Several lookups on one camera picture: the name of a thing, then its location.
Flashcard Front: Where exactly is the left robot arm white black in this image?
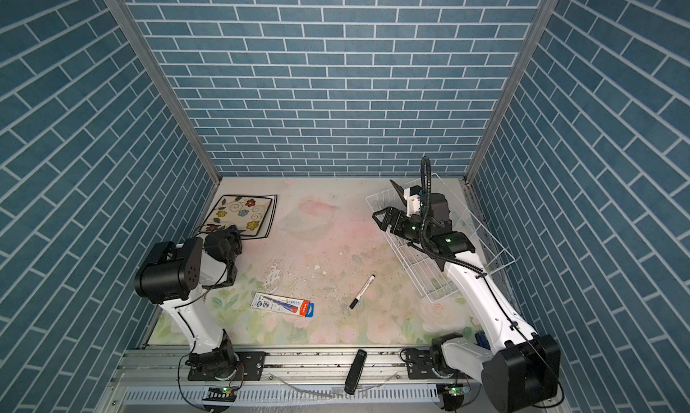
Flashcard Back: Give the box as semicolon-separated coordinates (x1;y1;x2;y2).
134;225;243;380

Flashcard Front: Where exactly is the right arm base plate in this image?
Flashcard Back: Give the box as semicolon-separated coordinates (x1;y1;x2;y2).
399;348;470;380

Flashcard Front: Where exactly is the white slotted cable duct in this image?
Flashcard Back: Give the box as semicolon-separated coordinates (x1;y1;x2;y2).
123;384;440;407

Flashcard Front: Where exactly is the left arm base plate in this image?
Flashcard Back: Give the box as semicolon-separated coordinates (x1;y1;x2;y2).
184;351;267;382

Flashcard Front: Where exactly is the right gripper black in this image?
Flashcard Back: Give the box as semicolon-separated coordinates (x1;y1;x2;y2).
374;205;431;245

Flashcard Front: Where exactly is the black white marker pen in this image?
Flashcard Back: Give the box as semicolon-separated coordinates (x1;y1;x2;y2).
349;275;376;310

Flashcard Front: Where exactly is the dark patterned plate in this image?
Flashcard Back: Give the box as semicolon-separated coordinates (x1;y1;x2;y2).
198;195;279;240

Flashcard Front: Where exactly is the dark plate orange rim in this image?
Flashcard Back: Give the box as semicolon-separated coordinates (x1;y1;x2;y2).
389;179;411;205

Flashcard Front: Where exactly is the aluminium rail frame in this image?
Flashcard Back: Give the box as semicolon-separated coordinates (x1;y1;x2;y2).
96;344;572;413

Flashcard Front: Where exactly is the blue black tool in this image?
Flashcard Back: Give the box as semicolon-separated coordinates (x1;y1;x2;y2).
475;332;490;349

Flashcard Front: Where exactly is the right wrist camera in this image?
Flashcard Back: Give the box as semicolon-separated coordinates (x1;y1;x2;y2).
402;186;422;217

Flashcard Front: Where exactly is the white wire dish rack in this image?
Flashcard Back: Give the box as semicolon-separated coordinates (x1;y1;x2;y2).
367;174;517;303

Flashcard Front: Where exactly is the black cable loop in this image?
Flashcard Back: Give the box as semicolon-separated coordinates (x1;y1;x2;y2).
414;155;486;276

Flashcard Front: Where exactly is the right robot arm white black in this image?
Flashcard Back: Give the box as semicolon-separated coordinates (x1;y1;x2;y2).
372;193;565;412

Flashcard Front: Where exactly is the black remote control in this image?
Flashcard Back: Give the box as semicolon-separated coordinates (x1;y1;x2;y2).
344;349;368;395

